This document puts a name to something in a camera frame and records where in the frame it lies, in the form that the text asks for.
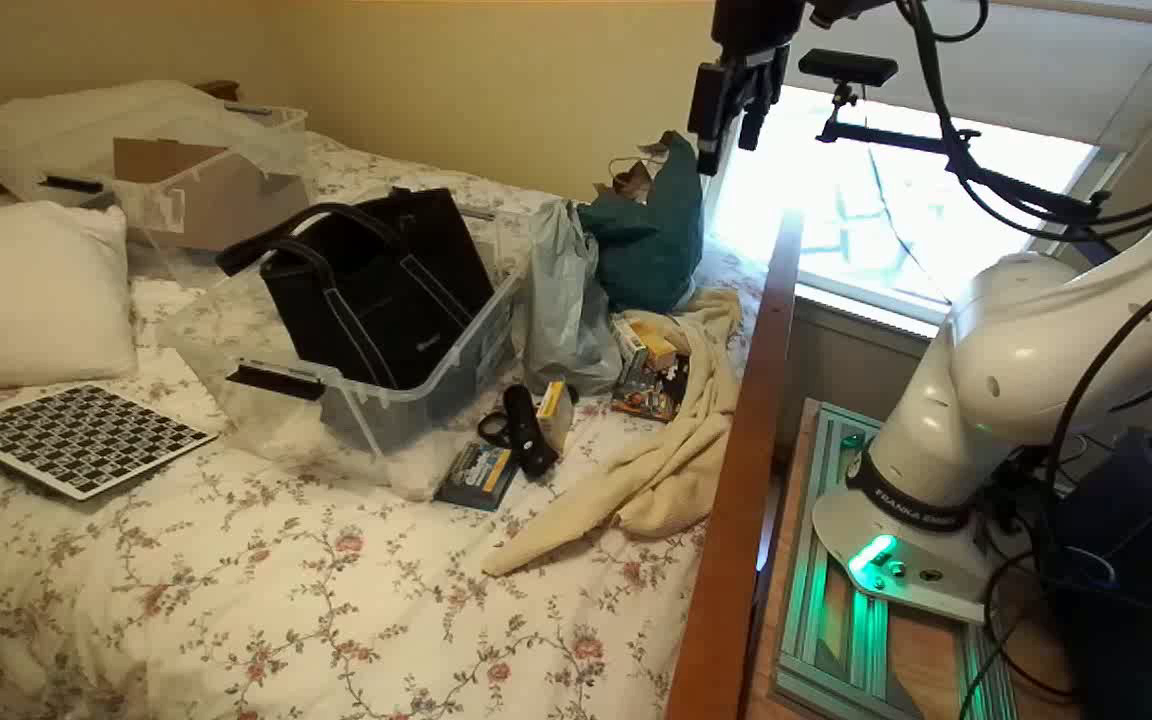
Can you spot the grey plastic bag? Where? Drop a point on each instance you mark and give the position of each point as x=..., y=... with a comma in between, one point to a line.
x=570, y=328

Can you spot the white pillow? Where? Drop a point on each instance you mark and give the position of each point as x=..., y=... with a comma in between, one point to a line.
x=60, y=294

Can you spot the black white calibration board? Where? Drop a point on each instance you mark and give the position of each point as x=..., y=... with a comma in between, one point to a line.
x=90, y=441

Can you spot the wooden bed footboard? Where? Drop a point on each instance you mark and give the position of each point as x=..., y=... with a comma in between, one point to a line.
x=743, y=530

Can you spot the floral bed sheet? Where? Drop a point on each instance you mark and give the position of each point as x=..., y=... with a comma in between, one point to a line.
x=272, y=579

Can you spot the orange razor package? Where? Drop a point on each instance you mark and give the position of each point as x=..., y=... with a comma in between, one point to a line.
x=652, y=374

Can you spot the teal cloth bag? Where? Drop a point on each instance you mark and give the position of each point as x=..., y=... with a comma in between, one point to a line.
x=649, y=236

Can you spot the cream knit towel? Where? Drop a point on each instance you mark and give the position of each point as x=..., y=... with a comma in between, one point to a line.
x=660, y=482

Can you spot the clear plastic storage bin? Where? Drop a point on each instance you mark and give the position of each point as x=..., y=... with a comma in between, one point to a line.
x=380, y=416

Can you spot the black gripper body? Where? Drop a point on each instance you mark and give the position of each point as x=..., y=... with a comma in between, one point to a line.
x=745, y=79

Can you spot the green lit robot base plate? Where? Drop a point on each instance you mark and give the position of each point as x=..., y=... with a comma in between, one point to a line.
x=874, y=620

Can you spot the blue Gillette razor box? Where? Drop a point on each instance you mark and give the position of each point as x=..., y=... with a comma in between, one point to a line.
x=478, y=477

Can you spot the yellow wart remover packet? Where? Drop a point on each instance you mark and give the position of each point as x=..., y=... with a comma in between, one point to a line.
x=552, y=412

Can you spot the clear bin with cardboard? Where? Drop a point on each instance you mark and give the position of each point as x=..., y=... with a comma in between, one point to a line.
x=199, y=196

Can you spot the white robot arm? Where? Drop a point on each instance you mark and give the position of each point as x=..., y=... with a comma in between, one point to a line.
x=1029, y=352

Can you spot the black electric shaver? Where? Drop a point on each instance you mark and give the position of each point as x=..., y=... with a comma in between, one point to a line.
x=519, y=431

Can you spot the black hand bag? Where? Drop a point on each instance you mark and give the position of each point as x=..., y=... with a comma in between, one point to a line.
x=377, y=290

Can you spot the dark blue box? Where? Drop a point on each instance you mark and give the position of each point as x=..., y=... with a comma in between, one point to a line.
x=1101, y=597

